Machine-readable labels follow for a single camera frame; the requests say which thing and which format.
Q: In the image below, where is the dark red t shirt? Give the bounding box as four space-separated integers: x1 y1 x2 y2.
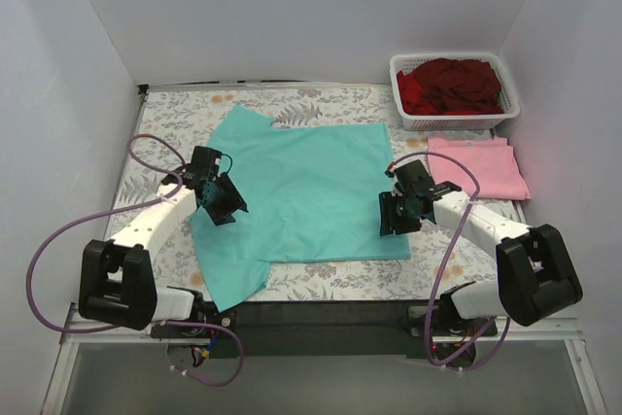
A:
412 58 503 116

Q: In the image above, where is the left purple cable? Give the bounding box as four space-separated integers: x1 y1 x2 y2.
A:
24 133 247 388

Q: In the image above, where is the floral table cloth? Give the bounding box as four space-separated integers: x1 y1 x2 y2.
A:
114 85 498 301

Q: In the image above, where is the white plastic laundry basket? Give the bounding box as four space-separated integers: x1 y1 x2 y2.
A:
389 51 520 131

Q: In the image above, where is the aluminium front rail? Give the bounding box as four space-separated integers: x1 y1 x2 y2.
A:
67 300 582 341

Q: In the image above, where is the folded pink t shirt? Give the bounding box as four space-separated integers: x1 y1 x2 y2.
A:
428 136 531 201

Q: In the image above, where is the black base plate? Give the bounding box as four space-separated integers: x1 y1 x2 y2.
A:
150 300 500 361

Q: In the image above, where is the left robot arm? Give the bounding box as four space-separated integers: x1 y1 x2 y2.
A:
78 174 248 337

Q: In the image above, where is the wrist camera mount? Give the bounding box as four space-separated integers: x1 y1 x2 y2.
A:
385 160 462 197
183 146 233 191

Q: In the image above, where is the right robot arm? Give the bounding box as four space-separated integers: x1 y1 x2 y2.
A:
379 183 583 335

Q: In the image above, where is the bright red t shirt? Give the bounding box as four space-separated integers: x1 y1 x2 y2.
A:
397 71 428 116

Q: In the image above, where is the teal t shirt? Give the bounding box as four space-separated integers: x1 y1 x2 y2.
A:
190 106 410 311

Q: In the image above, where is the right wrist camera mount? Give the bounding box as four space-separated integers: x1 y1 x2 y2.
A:
385 160 462 197

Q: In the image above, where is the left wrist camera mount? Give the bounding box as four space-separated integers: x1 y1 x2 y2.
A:
183 146 233 191

